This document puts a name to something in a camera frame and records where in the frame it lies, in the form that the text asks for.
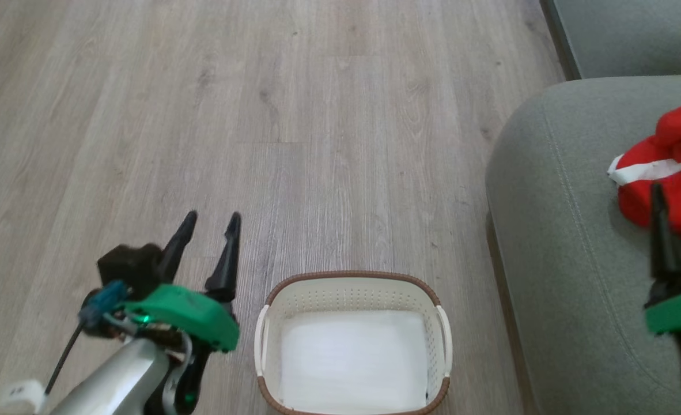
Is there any grey fabric sofa section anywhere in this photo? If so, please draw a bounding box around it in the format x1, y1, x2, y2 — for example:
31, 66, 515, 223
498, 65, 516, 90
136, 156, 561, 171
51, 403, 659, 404
540, 0, 681, 81

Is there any grey fabric sofa seat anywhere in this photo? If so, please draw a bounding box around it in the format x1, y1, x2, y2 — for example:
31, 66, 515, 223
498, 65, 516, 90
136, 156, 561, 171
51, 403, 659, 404
484, 74, 681, 415

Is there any red and white garment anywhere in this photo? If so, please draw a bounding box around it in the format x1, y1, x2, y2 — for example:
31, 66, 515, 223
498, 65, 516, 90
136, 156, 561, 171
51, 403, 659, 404
607, 98, 681, 261

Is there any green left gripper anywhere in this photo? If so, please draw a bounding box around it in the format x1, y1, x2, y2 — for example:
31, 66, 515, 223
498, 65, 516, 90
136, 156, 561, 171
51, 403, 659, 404
123, 210, 243, 353

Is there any blue left cable connector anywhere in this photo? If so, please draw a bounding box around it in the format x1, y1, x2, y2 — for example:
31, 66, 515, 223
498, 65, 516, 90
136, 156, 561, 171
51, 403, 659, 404
78, 280, 131, 334

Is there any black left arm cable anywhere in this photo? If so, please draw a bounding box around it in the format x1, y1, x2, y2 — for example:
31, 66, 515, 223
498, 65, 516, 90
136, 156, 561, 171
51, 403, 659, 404
43, 323, 85, 396

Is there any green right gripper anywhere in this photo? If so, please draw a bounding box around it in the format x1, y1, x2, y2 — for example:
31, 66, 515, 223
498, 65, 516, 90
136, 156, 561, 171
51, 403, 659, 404
644, 181, 681, 336

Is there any white laundry basket brown rim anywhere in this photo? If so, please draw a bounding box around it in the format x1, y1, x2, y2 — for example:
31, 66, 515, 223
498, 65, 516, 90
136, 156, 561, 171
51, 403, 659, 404
254, 270, 453, 415

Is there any white left cable label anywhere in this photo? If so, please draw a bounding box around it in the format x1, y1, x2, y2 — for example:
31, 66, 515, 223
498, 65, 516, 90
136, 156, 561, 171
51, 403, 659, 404
0, 378, 48, 415

